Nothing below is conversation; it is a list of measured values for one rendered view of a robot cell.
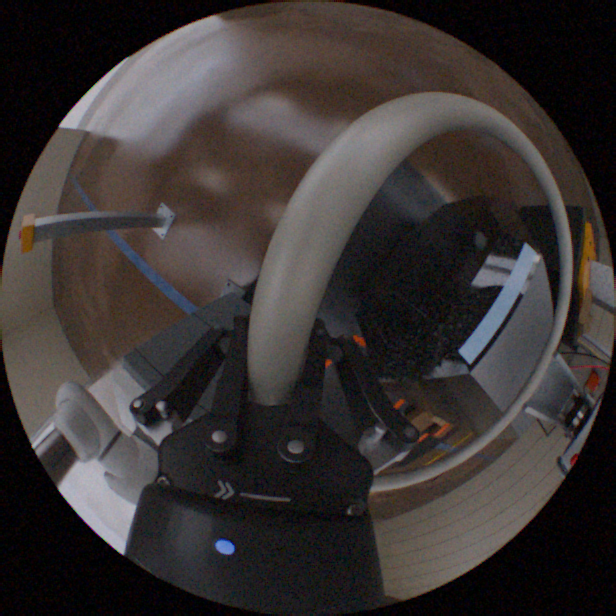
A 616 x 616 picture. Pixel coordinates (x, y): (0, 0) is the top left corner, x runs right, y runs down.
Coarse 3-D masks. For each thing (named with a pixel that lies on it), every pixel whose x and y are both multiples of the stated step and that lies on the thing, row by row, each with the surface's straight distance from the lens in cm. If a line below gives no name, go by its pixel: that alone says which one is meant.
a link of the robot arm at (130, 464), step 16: (112, 448) 63; (128, 448) 64; (144, 448) 65; (112, 464) 64; (128, 464) 63; (144, 464) 64; (112, 480) 65; (128, 480) 63; (144, 480) 64; (128, 496) 65
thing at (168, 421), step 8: (160, 408) 10; (168, 408) 10; (160, 416) 11; (168, 416) 10; (176, 416) 10; (144, 424) 11; (152, 424) 10; (160, 424) 10; (168, 424) 10; (176, 424) 10; (144, 432) 11; (152, 432) 10; (160, 432) 10; (168, 432) 10; (160, 440) 10
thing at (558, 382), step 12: (552, 360) 52; (552, 372) 55; (564, 372) 58; (540, 384) 53; (552, 384) 59; (564, 384) 67; (576, 384) 66; (516, 396) 48; (540, 396) 56; (552, 396) 64; (564, 396) 73; (528, 408) 46; (540, 408) 57; (552, 408) 70; (552, 420) 64; (564, 420) 92
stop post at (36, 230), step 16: (160, 208) 159; (32, 224) 107; (48, 224) 111; (64, 224) 113; (80, 224) 116; (96, 224) 120; (112, 224) 126; (128, 224) 132; (144, 224) 140; (160, 224) 150; (32, 240) 110
